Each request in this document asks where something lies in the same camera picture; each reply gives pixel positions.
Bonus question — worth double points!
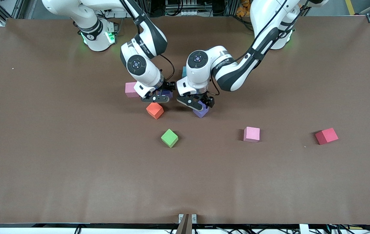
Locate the orange foam cube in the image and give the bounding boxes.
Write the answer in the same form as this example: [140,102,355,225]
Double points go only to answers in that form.
[146,102,164,120]

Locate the pink foam cube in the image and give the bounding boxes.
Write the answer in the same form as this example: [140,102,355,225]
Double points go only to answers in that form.
[244,127,260,143]
[125,82,140,98]

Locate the green foam cube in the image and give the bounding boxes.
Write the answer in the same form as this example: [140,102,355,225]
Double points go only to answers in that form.
[161,128,179,148]

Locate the bag of orange items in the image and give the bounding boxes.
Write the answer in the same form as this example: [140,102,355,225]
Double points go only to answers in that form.
[236,0,252,17]

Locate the red foam cube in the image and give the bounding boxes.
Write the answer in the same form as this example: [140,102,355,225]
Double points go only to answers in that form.
[315,127,339,145]

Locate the brown paper table cover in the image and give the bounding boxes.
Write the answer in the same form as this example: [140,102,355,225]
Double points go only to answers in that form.
[0,16,370,225]

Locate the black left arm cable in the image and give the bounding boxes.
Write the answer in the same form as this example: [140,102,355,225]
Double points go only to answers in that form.
[209,0,309,96]

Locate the small metal bracket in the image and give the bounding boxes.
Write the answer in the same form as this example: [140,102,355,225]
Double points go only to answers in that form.
[178,214,197,224]

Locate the brown wooden post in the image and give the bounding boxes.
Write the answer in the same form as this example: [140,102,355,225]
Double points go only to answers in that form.
[176,214,192,234]

